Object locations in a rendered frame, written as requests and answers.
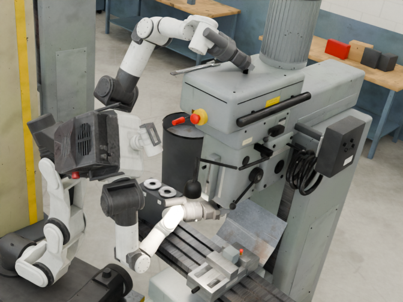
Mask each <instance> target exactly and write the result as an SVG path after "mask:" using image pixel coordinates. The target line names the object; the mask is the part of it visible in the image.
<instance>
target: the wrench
mask: <svg viewBox="0 0 403 302"><path fill-rule="evenodd" d="M214 63H215V61H209V62H207V63H206V64H203V65H199V66H196V67H191V68H186V69H183V70H179V71H174V72H171V73H170V74H171V75H173V76H175V75H178V74H183V73H187V72H190V71H195V70H199V69H202V68H207V67H211V66H212V67H217V66H220V65H221V64H220V63H217V64H214Z"/></svg>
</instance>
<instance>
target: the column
mask: <svg viewBox="0 0 403 302"><path fill-rule="evenodd" d="M347 116H353V117H356V118H358V119H360V120H363V121H365V122H366V124H365V127H364V130H363V133H362V136H361V139H360V142H359V146H358V148H357V152H356V155H355V157H354V161H353V163H352V164H351V165H349V166H348V167H347V168H345V169H343V170H342V171H340V172H339V173H337V174H336V175H334V176H333V177H331V178H328V177H326V176H323V179H322V181H321V183H320V184H319V185H318V186H317V189H316V190H315V191H313V192H312V193H310V194H309V195H306V196H303V195H301V194H300V193H299V190H298V189H292V188H291V187H290V184H289V182H287V181H286V173H287V168H288V166H289V163H290V160H291V158H292V156H293V155H294V154H295V152H296V151H297V150H296V149H294V148H292V147H290V151H289V154H288V158H287V163H286V166H285V170H284V175H283V178H282V179H281V180H279V181H277V182H275V183H274V184H272V185H270V186H268V187H267V188H265V189H263V190H262V191H258V190H256V189H254V192H253V194H252V195H251V196H250V197H249V198H248V199H249V200H251V201H253V202H254V203H256V204H258V205H259V206H261V207H262V208H264V209H266V210H267V211H269V212H271V213H272V214H274V215H275V216H277V217H278V218H280V219H282V220H283V221H285V222H286V223H288V224H287V226H286V228H285V230H284V232H283V234H282V236H281V238H280V240H279V242H278V244H277V246H276V248H275V250H274V251H273V252H272V254H271V256H270V257H269V259H268V260H267V261H266V263H265V265H264V266H263V268H264V269H265V270H266V271H268V272H269V273H270V274H271V275H273V279H272V283H271V284H272V285H273V286H275V287H276V288H278V289H279V290H280V291H282V292H283V293H285V294H286V295H288V296H289V297H290V298H292V299H293V300H294V301H296V302H311V301H312V298H313V296H314V292H315V289H316V287H317V283H318V280H319V278H320V275H321V271H322V269H323V266H324V262H325V260H326V257H327V253H328V251H329V248H330V244H331V242H332V239H333V235H334V233H335V230H336V226H337V224H338V221H339V218H340V215H341V212H342V209H343V206H344V203H345V200H346V197H347V194H348V191H349V188H350V185H351V182H352V179H353V176H354V173H355V170H356V167H357V164H358V161H359V158H360V155H361V152H362V149H363V146H364V144H365V140H366V137H367V135H368V131H369V128H370V126H371V122H372V117H371V116H369V115H367V114H365V113H362V112H360V111H357V110H355V109H353V108H348V109H346V110H344V111H342V112H340V113H338V114H336V115H334V116H332V117H330V118H328V119H326V120H324V121H322V122H320V123H318V124H316V125H313V126H311V128H313V129H315V130H317V131H320V132H322V133H325V131H326V128H327V126H329V125H331V124H333V123H335V122H337V121H339V120H341V119H343V118H345V117H347ZM291 144H292V145H294V146H296V147H298V148H300V149H303V150H305V151H307V150H313V151H314V152H315V154H316V153H317V149H318V145H319V141H318V140H316V139H314V138H312V137H310V136H308V135H305V134H303V133H301V132H299V133H297V134H295V135H293V139H292V142H291Z"/></svg>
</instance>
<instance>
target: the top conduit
mask: <svg viewBox="0 0 403 302"><path fill-rule="evenodd" d="M309 99H311V94H310V92H304V93H302V94H299V95H296V96H294V95H292V96H291V98H289V99H286V100H284V101H281V102H279V103H276V104H274V105H271V106H268V107H266V108H263V109H261V110H258V111H254V110H253V111H251V114H247V115H246V116H242V117H240V118H238V119H237V120H236V124H237V126H238V127H240V128H241V127H244V126H247V125H249V124H251V123H254V122H256V121H258V120H261V119H264V118H265V117H268V116H271V115H273V114H275V113H278V112H280V111H283V110H285V109H288V108H290V107H292V106H294V105H298V104H300V103H302V102H305V101H307V100H309Z"/></svg>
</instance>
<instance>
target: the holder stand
mask: <svg viewBox="0 0 403 302"><path fill-rule="evenodd" d="M139 185H140V187H141V189H142V191H143V193H144V196H145V206H144V207H143V209H141V210H138V216H139V217H140V218H142V219H144V220H145V221H147V222H149V223H150V224H152V225H154V226H155V225H156V224H157V223H158V222H159V221H160V220H161V219H162V218H163V217H162V212H163V210H164V209H166V208H169V207H165V206H164V203H163V201H164V199H169V198H179V197H183V194H182V193H180V192H179V191H177V190H175V189H173V188H171V187H169V186H167V185H165V184H163V183H161V182H160V181H159V180H156V179H154V178H152V177H150V178H149V179H147V180H145V181H144V182H142V183H140V184H139ZM170 207H172V206H170ZM136 211H137V210H136Z"/></svg>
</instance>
